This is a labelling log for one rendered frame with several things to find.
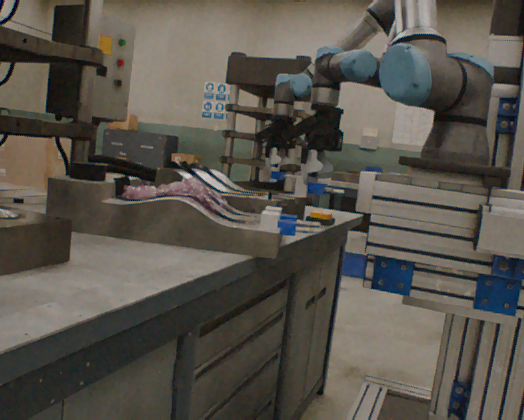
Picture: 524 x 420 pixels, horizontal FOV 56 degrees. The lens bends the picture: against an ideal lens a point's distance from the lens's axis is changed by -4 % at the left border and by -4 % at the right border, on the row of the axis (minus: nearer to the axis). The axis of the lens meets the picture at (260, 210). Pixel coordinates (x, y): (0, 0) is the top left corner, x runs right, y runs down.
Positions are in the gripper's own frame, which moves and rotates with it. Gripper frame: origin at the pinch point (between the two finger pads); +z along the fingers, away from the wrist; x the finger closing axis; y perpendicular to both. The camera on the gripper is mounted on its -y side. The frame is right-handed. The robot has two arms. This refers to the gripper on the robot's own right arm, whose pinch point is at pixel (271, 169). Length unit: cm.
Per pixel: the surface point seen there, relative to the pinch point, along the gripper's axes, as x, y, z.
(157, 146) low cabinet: 448, -479, 2
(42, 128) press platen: -66, -47, -6
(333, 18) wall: 557, -245, -224
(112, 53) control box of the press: -30, -59, -38
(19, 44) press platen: -78, -45, -30
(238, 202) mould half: -53, 22, 8
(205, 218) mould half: -83, 34, 8
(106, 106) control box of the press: -30, -59, -17
